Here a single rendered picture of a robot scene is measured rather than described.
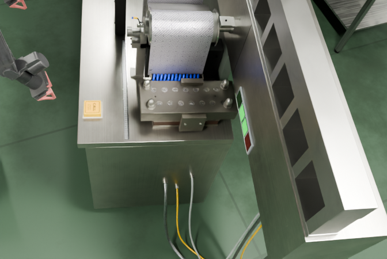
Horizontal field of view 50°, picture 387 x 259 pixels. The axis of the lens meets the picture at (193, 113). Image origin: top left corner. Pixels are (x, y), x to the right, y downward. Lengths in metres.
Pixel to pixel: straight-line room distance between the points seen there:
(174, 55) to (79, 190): 1.24
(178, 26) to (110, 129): 0.52
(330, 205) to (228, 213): 1.69
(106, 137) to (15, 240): 1.05
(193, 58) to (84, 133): 0.54
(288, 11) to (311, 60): 0.18
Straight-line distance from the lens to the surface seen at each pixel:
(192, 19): 1.62
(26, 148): 2.81
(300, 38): 1.18
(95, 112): 1.80
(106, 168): 1.98
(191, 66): 1.77
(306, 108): 1.09
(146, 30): 1.62
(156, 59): 1.71
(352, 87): 3.51
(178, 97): 1.73
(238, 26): 1.64
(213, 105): 1.73
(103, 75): 1.94
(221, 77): 1.89
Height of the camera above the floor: 2.45
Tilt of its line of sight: 57 degrees down
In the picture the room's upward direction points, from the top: 16 degrees clockwise
